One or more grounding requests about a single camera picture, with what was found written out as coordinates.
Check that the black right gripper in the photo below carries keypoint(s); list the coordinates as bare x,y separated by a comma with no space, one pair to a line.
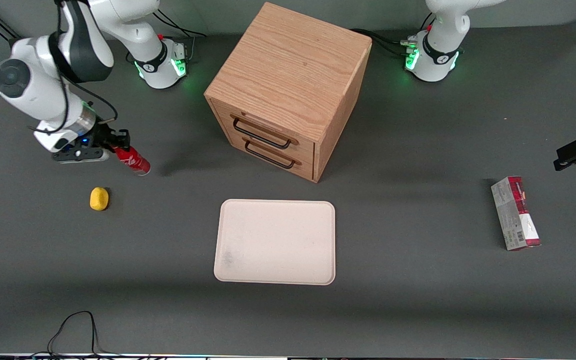
101,135

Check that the red soda can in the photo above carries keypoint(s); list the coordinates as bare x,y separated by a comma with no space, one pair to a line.
135,162

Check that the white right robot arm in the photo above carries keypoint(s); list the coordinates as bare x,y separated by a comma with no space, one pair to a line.
33,80

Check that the beige rectangular plastic tray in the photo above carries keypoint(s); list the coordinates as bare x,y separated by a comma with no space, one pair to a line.
275,242

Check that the yellow lemon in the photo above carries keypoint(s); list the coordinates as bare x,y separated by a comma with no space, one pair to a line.
99,199

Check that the red plaid cardboard box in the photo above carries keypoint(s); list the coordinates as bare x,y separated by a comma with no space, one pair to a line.
515,215

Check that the wooden two-drawer cabinet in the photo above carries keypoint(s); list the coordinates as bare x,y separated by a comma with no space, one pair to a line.
288,75

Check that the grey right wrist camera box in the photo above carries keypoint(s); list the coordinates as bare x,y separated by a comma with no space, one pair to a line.
80,156

